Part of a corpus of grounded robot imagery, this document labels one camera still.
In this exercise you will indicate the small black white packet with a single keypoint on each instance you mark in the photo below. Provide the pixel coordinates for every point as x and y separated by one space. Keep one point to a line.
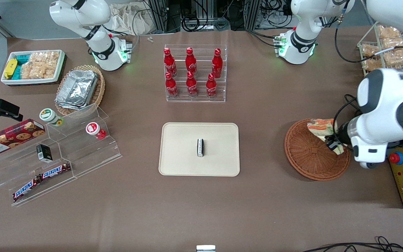
200 147

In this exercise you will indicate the teal snack packet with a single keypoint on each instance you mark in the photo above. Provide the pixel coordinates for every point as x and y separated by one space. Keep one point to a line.
21 59

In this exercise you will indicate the small white black device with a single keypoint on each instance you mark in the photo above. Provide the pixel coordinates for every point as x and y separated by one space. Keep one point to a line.
205 248

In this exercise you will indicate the yellow snack packet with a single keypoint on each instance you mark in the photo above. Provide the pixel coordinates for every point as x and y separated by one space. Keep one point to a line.
10 68

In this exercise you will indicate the beige cloth bag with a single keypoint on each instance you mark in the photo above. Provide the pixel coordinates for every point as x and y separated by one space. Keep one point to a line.
128 19

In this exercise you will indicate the red cola bottle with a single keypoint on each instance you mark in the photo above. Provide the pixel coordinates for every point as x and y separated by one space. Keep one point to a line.
217 64
169 63
171 87
211 87
190 62
191 85

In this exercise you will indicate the Snickers chocolate bar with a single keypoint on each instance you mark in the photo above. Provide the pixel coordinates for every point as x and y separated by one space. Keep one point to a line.
26 189
55 170

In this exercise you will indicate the white rectangular snack bin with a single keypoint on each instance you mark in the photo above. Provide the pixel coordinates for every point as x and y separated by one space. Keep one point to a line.
33 81

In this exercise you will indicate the beige plastic tray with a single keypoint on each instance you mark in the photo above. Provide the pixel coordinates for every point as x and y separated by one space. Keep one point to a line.
184 154

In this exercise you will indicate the green lid yogurt cup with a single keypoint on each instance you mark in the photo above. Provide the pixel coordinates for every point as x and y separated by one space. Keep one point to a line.
48 115

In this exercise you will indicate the clear acrylic bottle rack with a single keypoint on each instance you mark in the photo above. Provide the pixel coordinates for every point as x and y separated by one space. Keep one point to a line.
201 94

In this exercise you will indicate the black camera clamp mount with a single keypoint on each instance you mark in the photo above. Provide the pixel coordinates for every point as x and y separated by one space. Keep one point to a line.
2 107

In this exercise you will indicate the light oval wicker basket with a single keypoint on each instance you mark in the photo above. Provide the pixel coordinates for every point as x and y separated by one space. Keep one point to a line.
99 94

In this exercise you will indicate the rice cracker bag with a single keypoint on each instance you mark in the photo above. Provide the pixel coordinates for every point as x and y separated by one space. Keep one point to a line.
40 64

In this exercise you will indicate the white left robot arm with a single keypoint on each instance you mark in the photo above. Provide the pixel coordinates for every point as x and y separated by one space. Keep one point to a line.
383 101

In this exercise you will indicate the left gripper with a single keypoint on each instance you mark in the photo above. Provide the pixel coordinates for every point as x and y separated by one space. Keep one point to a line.
341 134

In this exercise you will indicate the small black box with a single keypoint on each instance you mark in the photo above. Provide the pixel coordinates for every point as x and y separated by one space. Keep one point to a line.
44 153

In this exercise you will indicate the red emergency stop button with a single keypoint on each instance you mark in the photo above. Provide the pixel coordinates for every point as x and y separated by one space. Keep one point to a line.
396 158

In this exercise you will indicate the clear acrylic stepped shelf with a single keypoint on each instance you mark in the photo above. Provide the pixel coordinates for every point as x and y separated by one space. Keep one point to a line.
82 154

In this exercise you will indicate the triangle sandwich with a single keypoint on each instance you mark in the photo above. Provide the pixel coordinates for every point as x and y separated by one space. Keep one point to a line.
319 127

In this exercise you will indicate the clear bag of crackers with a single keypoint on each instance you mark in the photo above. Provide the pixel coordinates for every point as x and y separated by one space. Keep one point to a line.
372 64
388 32
399 56
370 51

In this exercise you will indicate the red lid yogurt cup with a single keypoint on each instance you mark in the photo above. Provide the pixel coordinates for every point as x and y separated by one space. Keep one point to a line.
93 128

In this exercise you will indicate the brown wicker basket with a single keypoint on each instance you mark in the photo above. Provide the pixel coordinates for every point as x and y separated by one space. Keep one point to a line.
308 157

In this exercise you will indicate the red Walkers cookie box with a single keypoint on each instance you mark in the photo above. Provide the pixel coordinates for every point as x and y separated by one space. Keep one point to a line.
9 140

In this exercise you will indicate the aluminium frame post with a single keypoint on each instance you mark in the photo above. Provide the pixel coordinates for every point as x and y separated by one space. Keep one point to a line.
252 14
159 15

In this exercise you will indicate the aluminium foil container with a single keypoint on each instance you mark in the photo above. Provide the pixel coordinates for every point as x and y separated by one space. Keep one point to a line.
77 89

